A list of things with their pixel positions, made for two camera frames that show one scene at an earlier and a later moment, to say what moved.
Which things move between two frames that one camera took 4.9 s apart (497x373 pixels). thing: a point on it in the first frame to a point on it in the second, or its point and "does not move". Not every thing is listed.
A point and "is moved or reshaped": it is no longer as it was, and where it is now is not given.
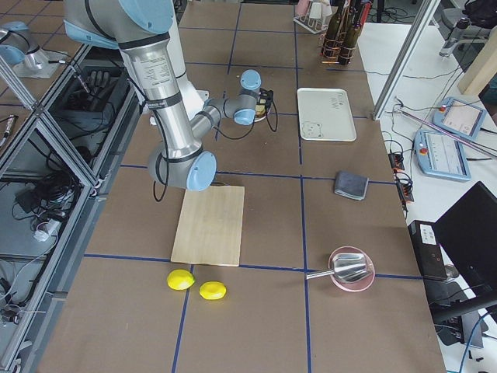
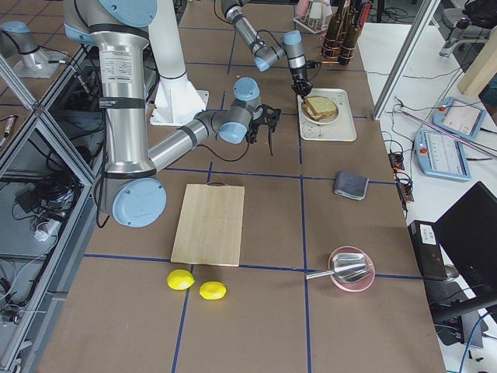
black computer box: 428,249 does not move
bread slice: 260,109 is moved or reshaped
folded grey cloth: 352,185 does not move
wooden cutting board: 210,228 does not move
